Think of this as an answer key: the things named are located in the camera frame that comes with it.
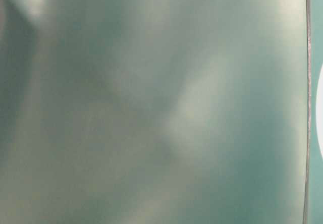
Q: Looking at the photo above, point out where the white round bowl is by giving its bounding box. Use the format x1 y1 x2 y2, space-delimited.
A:
315 67 323 156

